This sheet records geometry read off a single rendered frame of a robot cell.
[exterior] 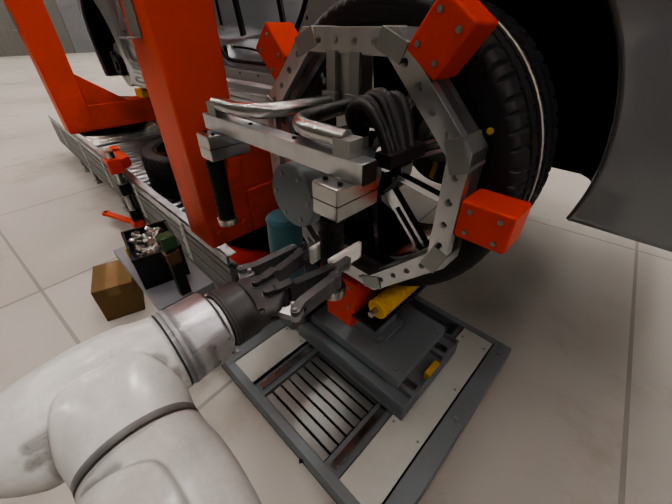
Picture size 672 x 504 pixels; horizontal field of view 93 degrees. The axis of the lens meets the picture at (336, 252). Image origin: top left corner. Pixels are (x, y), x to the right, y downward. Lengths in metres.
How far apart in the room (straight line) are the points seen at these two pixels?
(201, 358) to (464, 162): 0.45
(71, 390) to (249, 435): 0.95
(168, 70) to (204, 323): 0.70
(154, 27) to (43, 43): 1.93
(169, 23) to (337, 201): 0.66
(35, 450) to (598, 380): 1.63
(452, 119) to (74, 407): 0.56
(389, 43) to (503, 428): 1.20
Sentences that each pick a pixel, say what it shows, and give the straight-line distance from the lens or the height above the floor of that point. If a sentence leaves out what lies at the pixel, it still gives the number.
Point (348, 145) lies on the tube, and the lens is 0.42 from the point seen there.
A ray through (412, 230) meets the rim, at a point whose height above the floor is 0.71.
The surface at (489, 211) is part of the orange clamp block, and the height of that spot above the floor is 0.88.
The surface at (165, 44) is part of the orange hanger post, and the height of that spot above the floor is 1.09.
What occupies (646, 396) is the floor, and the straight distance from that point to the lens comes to 1.73.
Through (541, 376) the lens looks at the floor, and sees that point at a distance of 1.56.
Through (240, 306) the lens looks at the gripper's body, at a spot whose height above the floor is 0.86.
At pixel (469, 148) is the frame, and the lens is 0.55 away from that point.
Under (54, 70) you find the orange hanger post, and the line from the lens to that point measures 2.85.
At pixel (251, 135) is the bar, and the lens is 0.60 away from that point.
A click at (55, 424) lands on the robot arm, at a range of 0.36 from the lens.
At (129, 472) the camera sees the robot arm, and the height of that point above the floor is 0.87.
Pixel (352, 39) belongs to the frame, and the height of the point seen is 1.10.
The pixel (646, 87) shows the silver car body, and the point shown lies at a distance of 0.86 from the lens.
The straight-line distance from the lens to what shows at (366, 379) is 1.14.
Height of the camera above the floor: 1.12
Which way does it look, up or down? 36 degrees down
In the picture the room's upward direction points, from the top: straight up
